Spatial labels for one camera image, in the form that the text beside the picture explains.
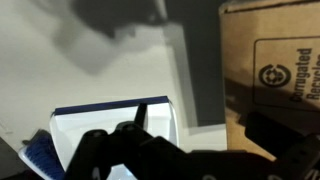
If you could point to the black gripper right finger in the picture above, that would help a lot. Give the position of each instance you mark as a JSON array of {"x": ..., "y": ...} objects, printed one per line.
[{"x": 293, "y": 153}]

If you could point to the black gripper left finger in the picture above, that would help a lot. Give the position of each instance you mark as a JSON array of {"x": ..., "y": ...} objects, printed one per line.
[{"x": 133, "y": 156}]

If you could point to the brown cardboard box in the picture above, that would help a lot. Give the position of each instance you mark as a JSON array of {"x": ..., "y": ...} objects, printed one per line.
[{"x": 266, "y": 40}]

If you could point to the white plastic dustpan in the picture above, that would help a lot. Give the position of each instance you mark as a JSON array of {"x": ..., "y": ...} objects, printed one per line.
[{"x": 100, "y": 120}]

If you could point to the blue hand brush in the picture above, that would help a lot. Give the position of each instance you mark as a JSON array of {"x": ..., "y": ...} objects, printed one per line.
[{"x": 41, "y": 156}]

